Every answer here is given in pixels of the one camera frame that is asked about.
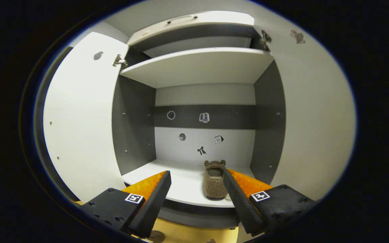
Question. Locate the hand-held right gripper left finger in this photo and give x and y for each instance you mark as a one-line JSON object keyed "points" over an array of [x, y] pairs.
{"points": [[152, 206]]}

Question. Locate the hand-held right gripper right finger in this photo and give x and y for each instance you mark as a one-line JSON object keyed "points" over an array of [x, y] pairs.
{"points": [[240, 206]]}

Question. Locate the brown fuzzy shoe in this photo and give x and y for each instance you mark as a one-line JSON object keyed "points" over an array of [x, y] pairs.
{"points": [[213, 189], [156, 236]]}

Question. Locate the white shoe cabinet door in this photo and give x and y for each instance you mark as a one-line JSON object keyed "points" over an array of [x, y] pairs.
{"points": [[316, 118], [83, 118]]}

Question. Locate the white and grey shoe cabinet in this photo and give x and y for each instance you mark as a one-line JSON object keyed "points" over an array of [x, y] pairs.
{"points": [[201, 94]]}

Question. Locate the white cabinet shelf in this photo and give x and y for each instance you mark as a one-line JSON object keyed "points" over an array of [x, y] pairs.
{"points": [[198, 67]]}

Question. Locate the white cabinet drawer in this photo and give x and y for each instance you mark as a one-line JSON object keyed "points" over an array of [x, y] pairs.
{"points": [[198, 23]]}

